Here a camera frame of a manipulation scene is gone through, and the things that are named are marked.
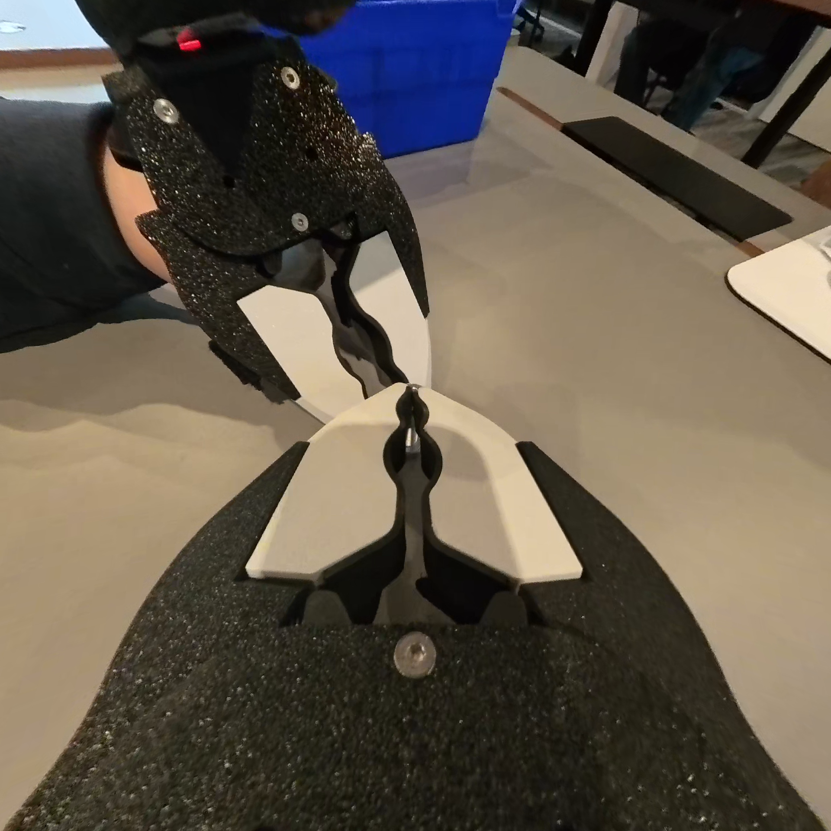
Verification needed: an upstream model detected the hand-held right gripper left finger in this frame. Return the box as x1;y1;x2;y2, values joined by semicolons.
245;383;410;580

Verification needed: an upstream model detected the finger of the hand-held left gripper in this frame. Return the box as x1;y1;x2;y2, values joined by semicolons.
344;229;432;392
235;289;374;426

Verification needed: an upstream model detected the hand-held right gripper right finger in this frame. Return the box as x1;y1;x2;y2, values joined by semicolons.
415;385;583;590

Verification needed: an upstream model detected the large blue plastic bin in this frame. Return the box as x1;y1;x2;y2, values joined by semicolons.
295;0;523;160

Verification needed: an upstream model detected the person's left forearm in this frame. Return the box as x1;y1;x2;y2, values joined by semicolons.
0;96;179;354

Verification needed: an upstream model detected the white-based sign stand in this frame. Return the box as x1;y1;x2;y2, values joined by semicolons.
726;226;831;362

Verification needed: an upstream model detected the black desk cable cover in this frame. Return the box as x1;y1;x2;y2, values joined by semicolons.
564;116;794;242

